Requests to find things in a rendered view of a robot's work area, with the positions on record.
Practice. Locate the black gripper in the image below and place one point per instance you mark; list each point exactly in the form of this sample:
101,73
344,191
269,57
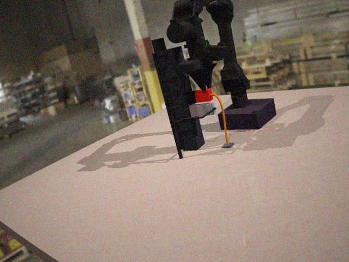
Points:
200,70

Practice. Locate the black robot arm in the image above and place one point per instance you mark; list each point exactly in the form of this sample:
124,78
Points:
186,25

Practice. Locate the red plug with orange cord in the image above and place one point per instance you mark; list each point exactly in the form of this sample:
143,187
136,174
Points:
206,96

